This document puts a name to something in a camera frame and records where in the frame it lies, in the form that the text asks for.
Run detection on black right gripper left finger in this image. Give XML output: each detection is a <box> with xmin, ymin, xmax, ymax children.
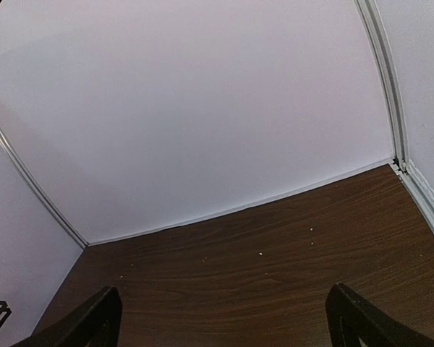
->
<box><xmin>15</xmin><ymin>286</ymin><xmax>122</xmax><ymax>346</ymax></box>

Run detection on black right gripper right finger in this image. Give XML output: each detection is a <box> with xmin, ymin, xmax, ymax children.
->
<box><xmin>325</xmin><ymin>283</ymin><xmax>434</xmax><ymax>346</ymax></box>

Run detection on right aluminium corner post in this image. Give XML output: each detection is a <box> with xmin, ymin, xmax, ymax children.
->
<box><xmin>355</xmin><ymin>1</ymin><xmax>434</xmax><ymax>235</ymax></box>

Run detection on aluminium corner post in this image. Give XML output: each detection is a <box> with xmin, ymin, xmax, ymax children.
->
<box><xmin>355</xmin><ymin>1</ymin><xmax>434</xmax><ymax>235</ymax></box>
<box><xmin>0</xmin><ymin>127</ymin><xmax>89</xmax><ymax>249</ymax></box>

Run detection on left aluminium corner post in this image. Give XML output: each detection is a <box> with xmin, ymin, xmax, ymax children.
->
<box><xmin>0</xmin><ymin>127</ymin><xmax>89</xmax><ymax>249</ymax></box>

